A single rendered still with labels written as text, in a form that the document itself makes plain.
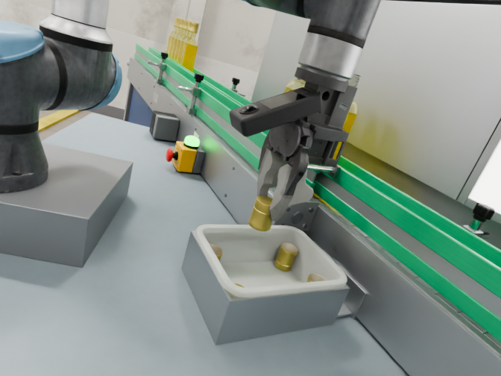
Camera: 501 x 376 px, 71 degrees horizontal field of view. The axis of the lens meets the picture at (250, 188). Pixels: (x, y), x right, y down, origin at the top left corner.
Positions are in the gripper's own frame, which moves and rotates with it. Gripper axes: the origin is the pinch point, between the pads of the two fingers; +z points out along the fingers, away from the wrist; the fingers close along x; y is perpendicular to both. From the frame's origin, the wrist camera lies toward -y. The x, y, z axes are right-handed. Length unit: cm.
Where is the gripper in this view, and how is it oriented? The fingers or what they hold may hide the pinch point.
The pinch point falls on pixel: (265, 205)
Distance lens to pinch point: 53.2
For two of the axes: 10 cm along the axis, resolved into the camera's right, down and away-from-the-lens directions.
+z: -2.8, 8.9, 3.6
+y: 8.6, 0.7, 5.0
